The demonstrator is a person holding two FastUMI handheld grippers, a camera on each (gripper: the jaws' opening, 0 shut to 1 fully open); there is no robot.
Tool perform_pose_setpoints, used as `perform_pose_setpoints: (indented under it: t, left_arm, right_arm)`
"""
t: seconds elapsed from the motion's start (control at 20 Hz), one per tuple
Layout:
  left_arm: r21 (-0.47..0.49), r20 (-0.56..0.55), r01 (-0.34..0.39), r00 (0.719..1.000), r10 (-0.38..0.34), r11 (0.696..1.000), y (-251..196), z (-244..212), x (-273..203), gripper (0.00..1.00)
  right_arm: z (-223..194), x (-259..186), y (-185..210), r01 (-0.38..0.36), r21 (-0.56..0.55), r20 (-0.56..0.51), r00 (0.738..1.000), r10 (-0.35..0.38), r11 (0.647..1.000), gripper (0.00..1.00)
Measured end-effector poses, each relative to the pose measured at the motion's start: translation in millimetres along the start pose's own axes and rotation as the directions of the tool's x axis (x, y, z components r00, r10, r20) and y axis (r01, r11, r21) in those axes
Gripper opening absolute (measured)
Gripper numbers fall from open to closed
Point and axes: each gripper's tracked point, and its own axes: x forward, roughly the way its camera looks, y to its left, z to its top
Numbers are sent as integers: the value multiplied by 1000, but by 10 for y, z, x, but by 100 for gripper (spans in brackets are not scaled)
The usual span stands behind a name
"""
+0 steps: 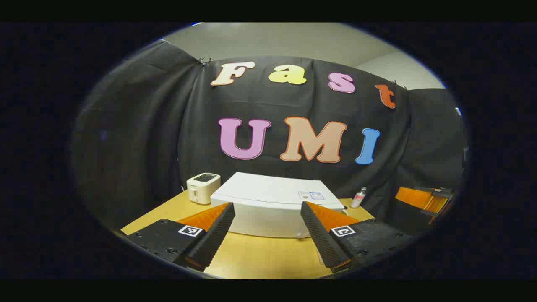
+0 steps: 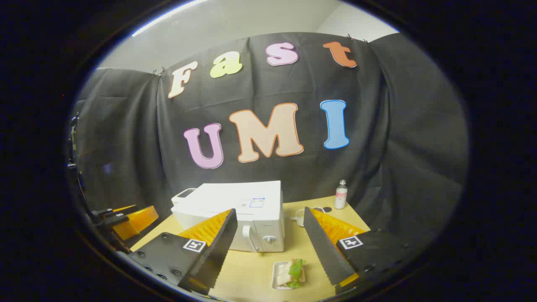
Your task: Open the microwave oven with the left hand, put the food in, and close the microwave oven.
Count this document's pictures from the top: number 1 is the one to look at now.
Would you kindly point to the white toaster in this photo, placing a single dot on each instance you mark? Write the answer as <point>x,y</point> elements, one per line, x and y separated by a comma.
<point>203,188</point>

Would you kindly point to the small clear bottle pink label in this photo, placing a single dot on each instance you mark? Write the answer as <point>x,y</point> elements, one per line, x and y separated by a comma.
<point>358,199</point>

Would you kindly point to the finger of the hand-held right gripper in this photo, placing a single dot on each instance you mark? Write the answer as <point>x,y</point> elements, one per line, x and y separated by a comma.
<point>419,199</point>

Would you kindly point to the white microwave oven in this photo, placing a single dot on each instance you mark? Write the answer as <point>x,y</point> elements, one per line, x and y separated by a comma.
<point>268,193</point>

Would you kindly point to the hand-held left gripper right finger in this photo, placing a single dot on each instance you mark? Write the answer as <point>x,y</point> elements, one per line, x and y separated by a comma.
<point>321,239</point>

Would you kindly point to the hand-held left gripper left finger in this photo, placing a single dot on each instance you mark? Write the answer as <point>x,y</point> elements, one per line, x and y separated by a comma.
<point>216,235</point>

